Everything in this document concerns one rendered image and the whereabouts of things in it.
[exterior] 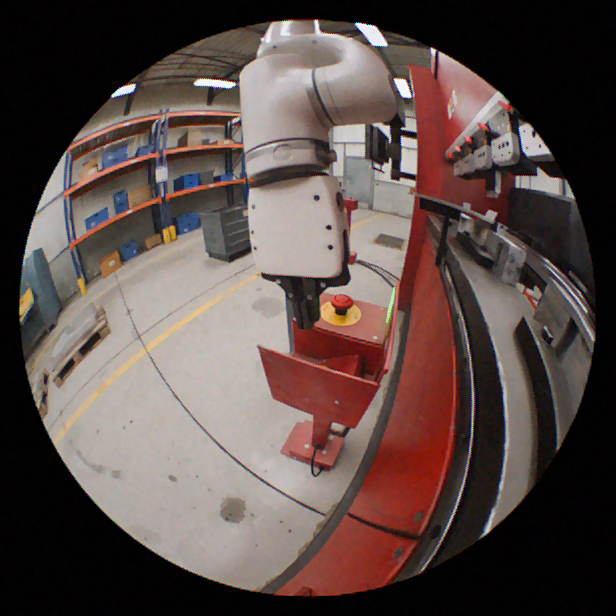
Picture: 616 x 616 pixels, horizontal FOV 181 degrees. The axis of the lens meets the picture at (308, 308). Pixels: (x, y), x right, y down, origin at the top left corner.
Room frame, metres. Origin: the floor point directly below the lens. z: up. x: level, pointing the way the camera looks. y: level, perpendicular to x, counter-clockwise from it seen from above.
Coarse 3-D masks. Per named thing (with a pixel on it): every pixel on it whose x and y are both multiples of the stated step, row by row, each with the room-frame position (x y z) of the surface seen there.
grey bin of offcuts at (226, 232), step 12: (240, 204) 3.25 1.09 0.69; (204, 216) 2.55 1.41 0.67; (216, 216) 2.39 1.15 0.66; (228, 216) 2.44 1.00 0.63; (240, 216) 2.60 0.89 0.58; (204, 228) 2.60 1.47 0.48; (216, 228) 2.41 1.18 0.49; (228, 228) 2.42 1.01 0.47; (240, 228) 2.59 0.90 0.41; (204, 240) 2.64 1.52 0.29; (216, 240) 2.44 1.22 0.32; (228, 240) 2.40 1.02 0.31; (240, 240) 2.56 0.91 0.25; (216, 252) 2.45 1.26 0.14; (228, 252) 2.37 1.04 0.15
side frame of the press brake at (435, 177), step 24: (432, 96) 1.28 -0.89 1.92; (432, 120) 1.29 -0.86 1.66; (432, 144) 1.29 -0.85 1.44; (432, 168) 1.29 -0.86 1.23; (432, 192) 1.29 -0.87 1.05; (456, 192) 1.20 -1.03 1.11; (480, 192) 1.11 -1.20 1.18; (504, 192) 1.00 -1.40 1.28; (504, 216) 0.99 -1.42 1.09; (408, 240) 1.46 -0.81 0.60; (408, 264) 1.33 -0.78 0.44; (408, 288) 1.30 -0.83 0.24
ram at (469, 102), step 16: (448, 64) 0.72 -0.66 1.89; (448, 80) 0.84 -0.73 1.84; (464, 80) 0.55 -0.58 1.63; (480, 80) 0.38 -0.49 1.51; (448, 96) 0.94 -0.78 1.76; (464, 96) 0.62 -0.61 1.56; (480, 96) 0.43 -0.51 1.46; (448, 112) 1.03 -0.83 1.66; (464, 112) 0.67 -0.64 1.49; (496, 112) 0.34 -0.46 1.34; (448, 128) 1.09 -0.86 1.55; (464, 128) 0.71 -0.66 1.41; (448, 144) 1.12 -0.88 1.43
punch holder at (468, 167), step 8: (464, 144) 0.72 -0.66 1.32; (472, 144) 0.62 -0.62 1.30; (464, 152) 0.73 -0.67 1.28; (472, 152) 0.62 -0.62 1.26; (464, 160) 0.72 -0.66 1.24; (472, 160) 0.62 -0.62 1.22; (464, 168) 0.72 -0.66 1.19; (472, 168) 0.63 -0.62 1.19; (472, 176) 0.72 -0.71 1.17; (480, 176) 0.64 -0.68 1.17
